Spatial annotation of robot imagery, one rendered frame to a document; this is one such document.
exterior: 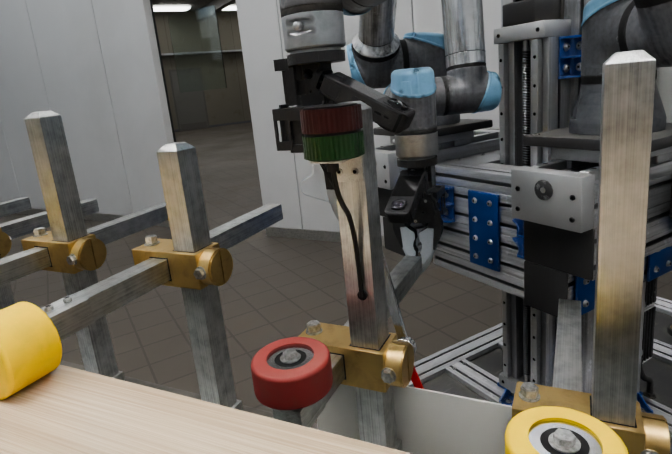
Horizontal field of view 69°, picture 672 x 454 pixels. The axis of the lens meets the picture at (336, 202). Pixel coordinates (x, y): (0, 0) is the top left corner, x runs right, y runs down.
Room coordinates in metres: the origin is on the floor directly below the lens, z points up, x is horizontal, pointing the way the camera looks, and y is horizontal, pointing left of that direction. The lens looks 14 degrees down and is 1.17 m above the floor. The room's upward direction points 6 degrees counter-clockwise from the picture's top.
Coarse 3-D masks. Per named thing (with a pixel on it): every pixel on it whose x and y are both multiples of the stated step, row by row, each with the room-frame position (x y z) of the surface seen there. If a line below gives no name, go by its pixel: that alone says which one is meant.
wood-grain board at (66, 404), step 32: (32, 384) 0.45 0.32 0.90; (64, 384) 0.44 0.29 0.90; (96, 384) 0.43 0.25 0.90; (128, 384) 0.43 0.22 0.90; (0, 416) 0.40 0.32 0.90; (32, 416) 0.39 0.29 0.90; (64, 416) 0.39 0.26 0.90; (96, 416) 0.38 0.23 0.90; (128, 416) 0.38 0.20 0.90; (160, 416) 0.37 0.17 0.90; (192, 416) 0.37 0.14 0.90; (224, 416) 0.37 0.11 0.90; (256, 416) 0.36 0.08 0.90; (0, 448) 0.35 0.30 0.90; (32, 448) 0.35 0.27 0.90; (64, 448) 0.34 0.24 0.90; (96, 448) 0.34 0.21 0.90; (128, 448) 0.34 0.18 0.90; (160, 448) 0.33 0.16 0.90; (192, 448) 0.33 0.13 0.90; (224, 448) 0.33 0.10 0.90; (256, 448) 0.32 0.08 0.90; (288, 448) 0.32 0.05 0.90; (320, 448) 0.32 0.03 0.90; (352, 448) 0.31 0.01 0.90; (384, 448) 0.31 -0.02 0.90
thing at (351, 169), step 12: (312, 108) 0.46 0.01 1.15; (324, 108) 0.45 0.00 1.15; (348, 132) 0.45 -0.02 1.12; (360, 156) 0.50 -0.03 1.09; (336, 168) 0.47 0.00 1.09; (348, 168) 0.50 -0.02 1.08; (360, 168) 0.50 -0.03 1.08; (336, 180) 0.47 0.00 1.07; (348, 180) 0.50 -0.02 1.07; (360, 180) 0.50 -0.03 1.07; (336, 192) 0.47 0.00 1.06; (348, 216) 0.49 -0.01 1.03; (360, 264) 0.50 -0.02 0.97; (360, 276) 0.50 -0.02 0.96; (360, 288) 0.50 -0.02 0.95
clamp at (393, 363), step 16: (304, 336) 0.54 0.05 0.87; (320, 336) 0.54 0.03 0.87; (336, 336) 0.54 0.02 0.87; (336, 352) 0.51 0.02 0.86; (352, 352) 0.50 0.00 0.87; (368, 352) 0.50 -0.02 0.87; (384, 352) 0.49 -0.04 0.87; (400, 352) 0.49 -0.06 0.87; (352, 368) 0.50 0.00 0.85; (368, 368) 0.50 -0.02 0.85; (384, 368) 0.49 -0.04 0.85; (400, 368) 0.48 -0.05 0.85; (352, 384) 0.51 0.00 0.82; (368, 384) 0.50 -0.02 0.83; (384, 384) 0.49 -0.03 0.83; (400, 384) 0.48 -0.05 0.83
